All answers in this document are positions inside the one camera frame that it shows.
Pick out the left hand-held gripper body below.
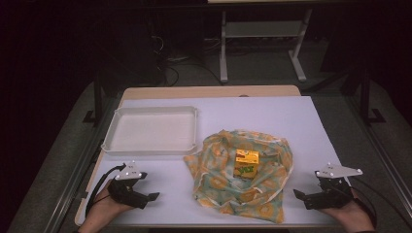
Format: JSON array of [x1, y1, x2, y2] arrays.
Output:
[[107, 160, 149, 206]]

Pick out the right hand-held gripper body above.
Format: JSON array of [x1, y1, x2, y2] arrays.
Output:
[[315, 162, 364, 210]]

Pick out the person's right hand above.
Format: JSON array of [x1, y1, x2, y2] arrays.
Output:
[[318, 187, 377, 233]]

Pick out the person's left hand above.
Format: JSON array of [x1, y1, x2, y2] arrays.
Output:
[[77, 182, 135, 233]]

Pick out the yellow drink carton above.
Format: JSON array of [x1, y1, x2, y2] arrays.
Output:
[[233, 148, 260, 180]]

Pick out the white plastic tray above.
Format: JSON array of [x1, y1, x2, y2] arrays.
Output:
[[100, 105, 199, 156]]

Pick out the orange and green patterned cloth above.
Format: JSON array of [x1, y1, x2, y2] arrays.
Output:
[[183, 128, 294, 225]]

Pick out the white table mat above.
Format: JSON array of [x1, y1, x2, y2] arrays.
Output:
[[75, 95, 350, 228]]

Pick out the black metal stand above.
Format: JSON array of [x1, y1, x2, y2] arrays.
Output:
[[359, 66, 387, 126], [82, 69, 105, 128]]

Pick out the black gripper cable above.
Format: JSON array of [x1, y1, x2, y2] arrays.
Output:
[[85, 163, 127, 217], [350, 176, 412, 229]]

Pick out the metal side rail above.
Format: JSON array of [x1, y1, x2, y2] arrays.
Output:
[[42, 96, 121, 233]]

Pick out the black floor cables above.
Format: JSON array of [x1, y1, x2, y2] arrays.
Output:
[[149, 33, 225, 87]]

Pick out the white metal desk frame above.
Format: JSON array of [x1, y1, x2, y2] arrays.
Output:
[[219, 8, 314, 83]]

